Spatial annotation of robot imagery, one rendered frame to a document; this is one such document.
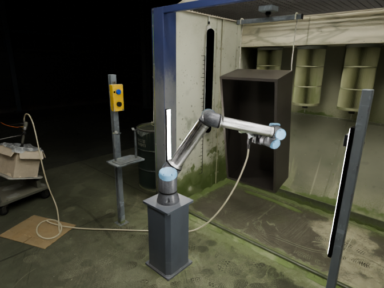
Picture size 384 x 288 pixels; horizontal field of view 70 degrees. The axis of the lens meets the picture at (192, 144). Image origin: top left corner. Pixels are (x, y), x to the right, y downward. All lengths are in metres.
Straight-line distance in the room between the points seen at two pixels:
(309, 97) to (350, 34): 0.80
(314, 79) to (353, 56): 0.48
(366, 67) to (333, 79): 0.57
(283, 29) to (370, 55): 1.02
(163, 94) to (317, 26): 1.91
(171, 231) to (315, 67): 2.56
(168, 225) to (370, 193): 2.37
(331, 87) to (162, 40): 2.25
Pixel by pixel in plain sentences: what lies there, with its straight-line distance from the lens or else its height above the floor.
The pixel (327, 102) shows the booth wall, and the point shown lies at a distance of 4.08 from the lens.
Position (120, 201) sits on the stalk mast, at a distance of 3.21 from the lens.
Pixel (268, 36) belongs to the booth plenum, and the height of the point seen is 2.10.
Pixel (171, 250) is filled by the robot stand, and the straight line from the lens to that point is 2.46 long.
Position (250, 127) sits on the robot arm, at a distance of 2.23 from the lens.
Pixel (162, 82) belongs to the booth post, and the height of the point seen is 1.56.
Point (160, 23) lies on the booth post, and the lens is 3.04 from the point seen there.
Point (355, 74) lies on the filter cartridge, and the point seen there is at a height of 1.67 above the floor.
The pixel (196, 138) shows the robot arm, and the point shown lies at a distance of 2.32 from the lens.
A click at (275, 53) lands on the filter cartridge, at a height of 1.89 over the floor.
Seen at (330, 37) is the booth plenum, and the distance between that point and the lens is 3.63.
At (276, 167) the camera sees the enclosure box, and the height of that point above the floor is 0.76.
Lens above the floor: 1.76
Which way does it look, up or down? 16 degrees down
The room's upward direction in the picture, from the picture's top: 1 degrees clockwise
